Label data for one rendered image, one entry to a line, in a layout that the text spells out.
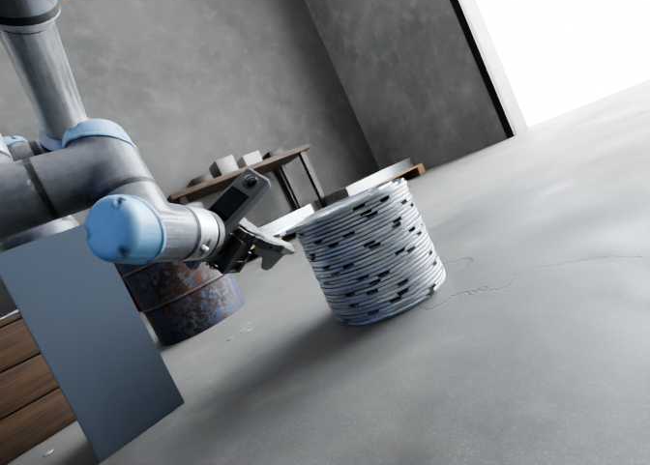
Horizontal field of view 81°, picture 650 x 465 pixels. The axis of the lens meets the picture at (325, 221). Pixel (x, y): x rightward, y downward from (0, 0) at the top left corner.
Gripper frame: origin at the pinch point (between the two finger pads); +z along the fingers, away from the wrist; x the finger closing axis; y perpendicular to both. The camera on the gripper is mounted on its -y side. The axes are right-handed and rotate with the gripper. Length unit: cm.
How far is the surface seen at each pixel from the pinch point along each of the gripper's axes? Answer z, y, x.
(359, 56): 413, -158, -208
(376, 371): -3.6, 7.2, 30.9
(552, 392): -18, -9, 46
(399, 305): 17.6, 0.3, 27.3
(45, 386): 13, 77, -37
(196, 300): 61, 55, -37
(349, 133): 454, -70, -177
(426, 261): 19.9, -10.4, 26.4
